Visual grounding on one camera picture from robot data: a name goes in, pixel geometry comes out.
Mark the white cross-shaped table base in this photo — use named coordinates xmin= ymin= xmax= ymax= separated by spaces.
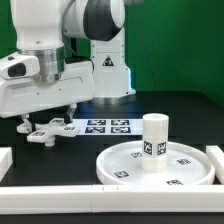
xmin=17 ymin=118 xmax=80 ymax=147

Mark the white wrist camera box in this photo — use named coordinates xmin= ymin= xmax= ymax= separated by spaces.
xmin=0 ymin=52 xmax=40 ymax=80

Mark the white front fence bar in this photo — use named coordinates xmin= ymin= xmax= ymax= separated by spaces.
xmin=0 ymin=185 xmax=224 ymax=214

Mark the white marker sheet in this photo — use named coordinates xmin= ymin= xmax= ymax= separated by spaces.
xmin=69 ymin=119 xmax=143 ymax=135

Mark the white left fence block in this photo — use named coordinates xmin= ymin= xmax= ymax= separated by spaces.
xmin=0 ymin=147 xmax=13 ymax=182

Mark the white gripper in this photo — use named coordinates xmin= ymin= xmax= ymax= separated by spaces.
xmin=0 ymin=61 xmax=94 ymax=133

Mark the white fence block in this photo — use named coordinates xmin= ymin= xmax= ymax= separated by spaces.
xmin=206 ymin=145 xmax=224 ymax=185
xmin=0 ymin=147 xmax=13 ymax=182

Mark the white right fence block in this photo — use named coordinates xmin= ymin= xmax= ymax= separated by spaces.
xmin=206 ymin=145 xmax=224 ymax=185

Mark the white round table top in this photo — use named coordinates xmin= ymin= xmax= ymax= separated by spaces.
xmin=96 ymin=141 xmax=215 ymax=186

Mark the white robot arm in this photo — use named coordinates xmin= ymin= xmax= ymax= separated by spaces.
xmin=0 ymin=0 xmax=135 ymax=133

